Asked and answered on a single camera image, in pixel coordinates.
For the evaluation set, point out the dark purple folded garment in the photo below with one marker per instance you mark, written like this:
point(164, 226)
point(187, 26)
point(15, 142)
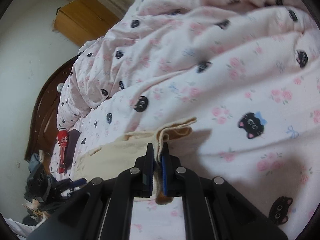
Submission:
point(73, 137)

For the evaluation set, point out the beige knit garment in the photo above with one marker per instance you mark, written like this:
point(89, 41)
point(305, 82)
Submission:
point(109, 160)

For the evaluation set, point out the pink cat print duvet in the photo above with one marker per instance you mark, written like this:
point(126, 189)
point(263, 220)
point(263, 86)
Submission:
point(221, 44)

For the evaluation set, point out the light wooden wardrobe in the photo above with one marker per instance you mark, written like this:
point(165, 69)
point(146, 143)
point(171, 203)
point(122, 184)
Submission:
point(84, 20)

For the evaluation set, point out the blue grey clothes pile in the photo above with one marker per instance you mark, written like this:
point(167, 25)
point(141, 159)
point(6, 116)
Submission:
point(36, 159)

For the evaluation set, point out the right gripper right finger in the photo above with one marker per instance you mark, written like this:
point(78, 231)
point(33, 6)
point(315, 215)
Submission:
point(170, 163)

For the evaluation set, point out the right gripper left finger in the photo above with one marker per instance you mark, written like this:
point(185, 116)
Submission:
point(144, 180)

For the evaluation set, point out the dark wooden headboard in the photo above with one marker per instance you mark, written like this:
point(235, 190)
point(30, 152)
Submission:
point(43, 129)

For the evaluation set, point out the white charger on headboard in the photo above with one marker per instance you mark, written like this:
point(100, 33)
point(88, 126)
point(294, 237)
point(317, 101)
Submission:
point(60, 87)

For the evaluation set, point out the red black white jersey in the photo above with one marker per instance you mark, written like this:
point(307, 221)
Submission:
point(62, 141)

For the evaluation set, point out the pink cat print bedsheet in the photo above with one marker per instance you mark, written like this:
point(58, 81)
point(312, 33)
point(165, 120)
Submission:
point(263, 137)

